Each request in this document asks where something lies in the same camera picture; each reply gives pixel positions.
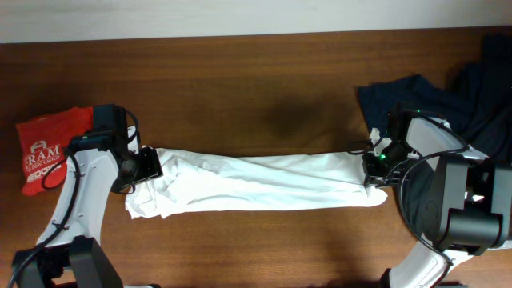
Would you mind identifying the folded red t-shirt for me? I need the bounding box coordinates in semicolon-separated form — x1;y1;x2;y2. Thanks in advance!
16;106;93;196

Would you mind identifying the black garment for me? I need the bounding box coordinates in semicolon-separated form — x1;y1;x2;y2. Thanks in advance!
452;34;511;163

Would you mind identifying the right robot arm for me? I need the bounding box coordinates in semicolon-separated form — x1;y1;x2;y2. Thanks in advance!
362;107;511;288

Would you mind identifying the white t-shirt with graphic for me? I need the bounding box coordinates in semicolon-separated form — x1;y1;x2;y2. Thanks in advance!
125;148;387;218

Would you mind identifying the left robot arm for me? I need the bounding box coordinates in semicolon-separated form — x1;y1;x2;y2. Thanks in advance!
8;104;162;288

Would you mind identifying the dark navy garment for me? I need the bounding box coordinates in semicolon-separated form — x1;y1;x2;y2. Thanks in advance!
357;75;472;235

